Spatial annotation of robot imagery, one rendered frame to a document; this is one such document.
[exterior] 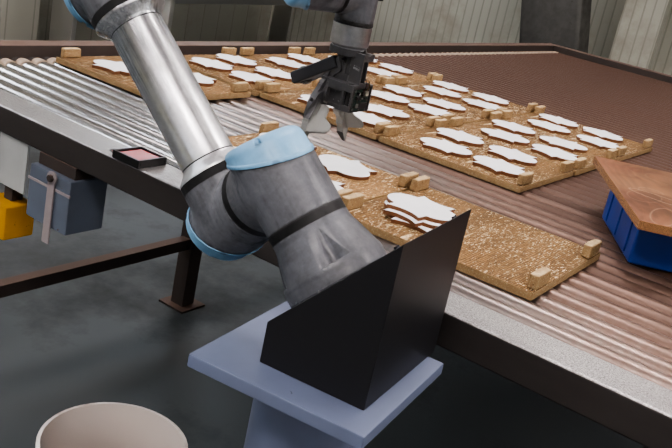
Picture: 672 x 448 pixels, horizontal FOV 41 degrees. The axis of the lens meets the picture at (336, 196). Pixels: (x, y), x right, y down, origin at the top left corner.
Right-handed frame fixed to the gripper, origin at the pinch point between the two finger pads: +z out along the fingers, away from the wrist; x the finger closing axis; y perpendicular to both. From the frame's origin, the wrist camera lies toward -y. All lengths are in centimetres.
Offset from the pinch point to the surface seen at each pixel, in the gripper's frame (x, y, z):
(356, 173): 15.6, 0.8, 8.1
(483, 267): -5.6, 41.6, 8.9
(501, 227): 19.2, 34.0, 8.9
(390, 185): 18.8, 7.7, 8.9
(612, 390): -25, 72, 11
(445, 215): 5.8, 27.4, 6.4
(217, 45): 91, -106, 7
